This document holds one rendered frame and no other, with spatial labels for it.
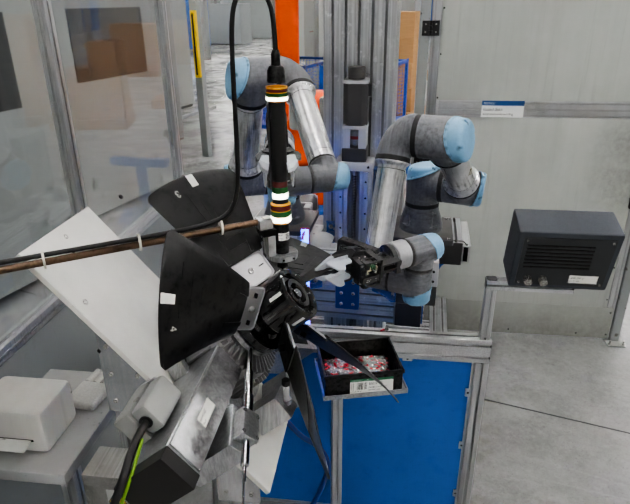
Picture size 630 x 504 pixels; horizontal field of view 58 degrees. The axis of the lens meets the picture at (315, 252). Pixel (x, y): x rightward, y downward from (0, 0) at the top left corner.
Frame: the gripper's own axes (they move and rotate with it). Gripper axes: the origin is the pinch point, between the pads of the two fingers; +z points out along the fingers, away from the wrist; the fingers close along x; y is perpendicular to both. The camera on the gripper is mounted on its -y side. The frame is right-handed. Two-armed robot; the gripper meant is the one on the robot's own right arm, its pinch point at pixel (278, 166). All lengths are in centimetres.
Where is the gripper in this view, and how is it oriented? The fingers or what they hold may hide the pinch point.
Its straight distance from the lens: 118.4
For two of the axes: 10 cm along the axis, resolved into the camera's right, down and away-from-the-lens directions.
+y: 0.1, 9.2, 4.0
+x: -10.0, 0.3, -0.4
